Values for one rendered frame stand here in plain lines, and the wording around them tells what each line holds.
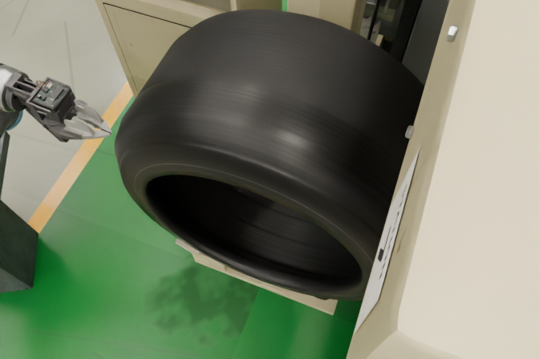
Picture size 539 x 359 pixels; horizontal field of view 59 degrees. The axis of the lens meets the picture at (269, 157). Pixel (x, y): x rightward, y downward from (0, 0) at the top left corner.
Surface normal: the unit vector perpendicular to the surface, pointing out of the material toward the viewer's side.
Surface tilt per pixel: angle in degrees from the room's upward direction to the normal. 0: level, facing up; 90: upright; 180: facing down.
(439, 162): 22
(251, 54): 11
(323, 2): 90
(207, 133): 44
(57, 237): 0
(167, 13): 90
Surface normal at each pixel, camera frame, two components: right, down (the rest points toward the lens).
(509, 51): -0.01, -0.51
